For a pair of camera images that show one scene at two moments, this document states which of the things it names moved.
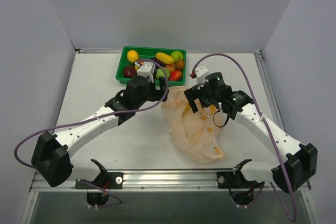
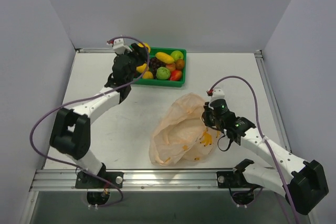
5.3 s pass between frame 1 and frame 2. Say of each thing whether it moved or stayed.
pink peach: stayed
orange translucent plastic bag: moved
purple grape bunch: stayed
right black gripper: moved
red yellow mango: stayed
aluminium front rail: stayed
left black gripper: moved
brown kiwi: stayed
